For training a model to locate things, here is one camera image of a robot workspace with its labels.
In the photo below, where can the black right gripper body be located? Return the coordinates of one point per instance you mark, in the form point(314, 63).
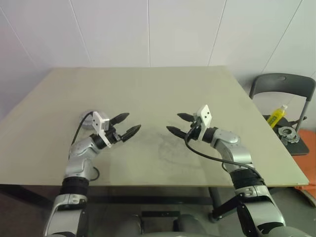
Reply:
point(193, 132)

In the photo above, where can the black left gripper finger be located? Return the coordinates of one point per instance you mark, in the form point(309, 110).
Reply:
point(119, 118)
point(130, 132)

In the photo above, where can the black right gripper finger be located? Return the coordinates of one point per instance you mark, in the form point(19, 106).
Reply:
point(186, 117)
point(176, 131)

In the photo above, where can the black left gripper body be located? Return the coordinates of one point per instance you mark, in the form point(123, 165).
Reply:
point(112, 134)

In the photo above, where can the grey round object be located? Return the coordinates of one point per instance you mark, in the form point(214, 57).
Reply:
point(84, 126)

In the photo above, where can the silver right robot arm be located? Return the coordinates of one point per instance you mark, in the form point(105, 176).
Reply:
point(234, 150)

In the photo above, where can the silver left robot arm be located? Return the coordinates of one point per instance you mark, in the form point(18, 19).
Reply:
point(76, 168)

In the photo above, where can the yellow drink bottle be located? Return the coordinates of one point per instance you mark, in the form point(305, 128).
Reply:
point(275, 118)

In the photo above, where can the grey folding chair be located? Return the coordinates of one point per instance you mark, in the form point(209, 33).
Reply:
point(279, 82)

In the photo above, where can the orange box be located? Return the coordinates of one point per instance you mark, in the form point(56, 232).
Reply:
point(308, 168)

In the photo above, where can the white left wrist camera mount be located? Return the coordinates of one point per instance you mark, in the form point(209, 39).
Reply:
point(97, 122)

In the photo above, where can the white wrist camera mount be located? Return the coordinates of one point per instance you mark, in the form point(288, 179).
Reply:
point(206, 114)
point(97, 122)

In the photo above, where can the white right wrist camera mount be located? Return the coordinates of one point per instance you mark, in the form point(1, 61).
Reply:
point(206, 114)

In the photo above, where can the black table frame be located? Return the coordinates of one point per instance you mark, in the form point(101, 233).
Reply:
point(148, 200)

